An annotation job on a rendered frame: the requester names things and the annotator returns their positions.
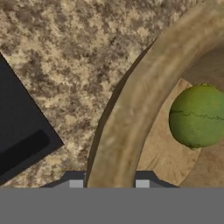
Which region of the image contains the tan wooden bowl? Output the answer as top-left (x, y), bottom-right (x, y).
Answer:
top-left (86, 0), bottom-right (224, 189)

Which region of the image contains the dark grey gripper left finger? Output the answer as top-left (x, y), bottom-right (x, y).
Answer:
top-left (39, 171), bottom-right (88, 189)

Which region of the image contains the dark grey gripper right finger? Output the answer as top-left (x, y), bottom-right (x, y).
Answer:
top-left (134, 171), bottom-right (179, 189)

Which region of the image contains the black microwave oven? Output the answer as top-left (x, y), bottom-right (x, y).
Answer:
top-left (0, 52), bottom-right (65, 186)

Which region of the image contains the green lime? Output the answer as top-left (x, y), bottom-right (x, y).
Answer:
top-left (168, 83), bottom-right (224, 150)

